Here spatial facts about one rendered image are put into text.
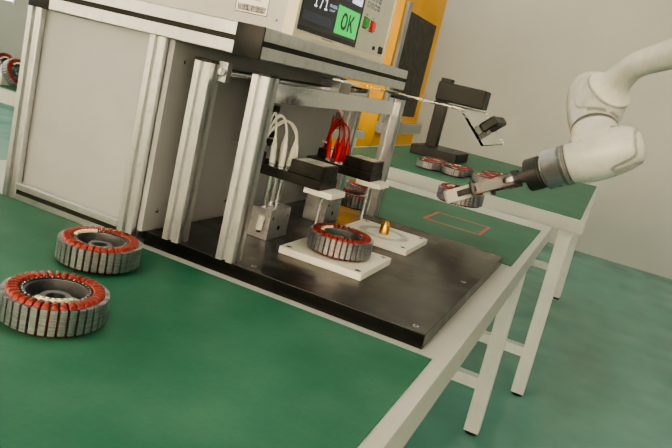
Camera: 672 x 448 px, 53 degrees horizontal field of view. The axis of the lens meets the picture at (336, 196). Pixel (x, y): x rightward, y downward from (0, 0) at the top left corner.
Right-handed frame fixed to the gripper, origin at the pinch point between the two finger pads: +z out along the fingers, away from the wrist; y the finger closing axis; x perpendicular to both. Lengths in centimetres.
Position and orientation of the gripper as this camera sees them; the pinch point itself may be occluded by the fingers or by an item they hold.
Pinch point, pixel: (461, 194)
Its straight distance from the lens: 164.0
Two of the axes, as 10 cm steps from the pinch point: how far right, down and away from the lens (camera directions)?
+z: -8.2, 2.5, 5.1
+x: -2.5, -9.7, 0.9
